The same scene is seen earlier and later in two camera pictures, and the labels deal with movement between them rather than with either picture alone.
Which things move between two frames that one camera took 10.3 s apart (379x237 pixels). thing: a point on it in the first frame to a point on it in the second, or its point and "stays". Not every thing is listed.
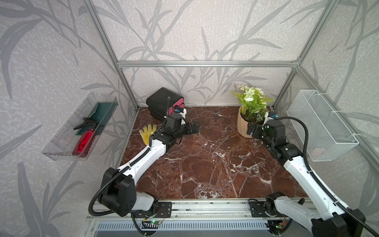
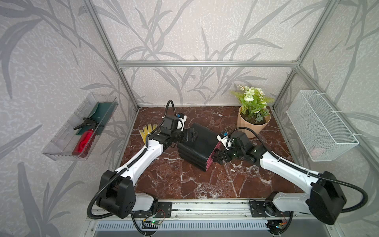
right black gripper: [258, 128] to [223, 153]
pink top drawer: [171, 109] to [218, 146]
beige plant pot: [243, 120] stays
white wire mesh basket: [318, 127] stays
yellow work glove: [146, 133] stays
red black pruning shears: [87, 138] stays
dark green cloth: [102, 113] stays
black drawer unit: [157, 103] to [199, 152]
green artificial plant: [252, 101] stays
